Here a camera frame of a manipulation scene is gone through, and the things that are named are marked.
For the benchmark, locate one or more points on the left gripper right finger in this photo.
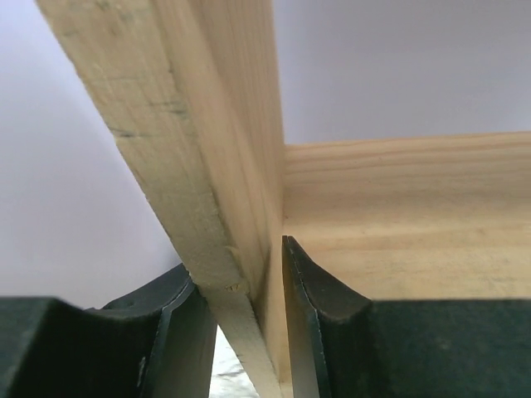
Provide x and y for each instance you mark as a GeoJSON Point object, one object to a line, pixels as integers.
{"type": "Point", "coordinates": [343, 344]}

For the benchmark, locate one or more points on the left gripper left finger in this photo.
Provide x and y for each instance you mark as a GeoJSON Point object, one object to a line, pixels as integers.
{"type": "Point", "coordinates": [157, 341]}

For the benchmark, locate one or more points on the wooden two-tier shelf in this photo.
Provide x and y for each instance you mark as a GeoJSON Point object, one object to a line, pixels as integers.
{"type": "Point", "coordinates": [190, 91]}

